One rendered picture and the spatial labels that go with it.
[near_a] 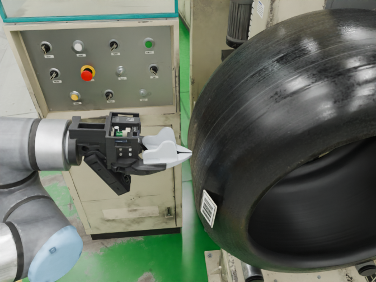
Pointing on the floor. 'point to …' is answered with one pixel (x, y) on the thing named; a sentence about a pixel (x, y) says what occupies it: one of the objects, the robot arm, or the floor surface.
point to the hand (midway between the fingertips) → (184, 156)
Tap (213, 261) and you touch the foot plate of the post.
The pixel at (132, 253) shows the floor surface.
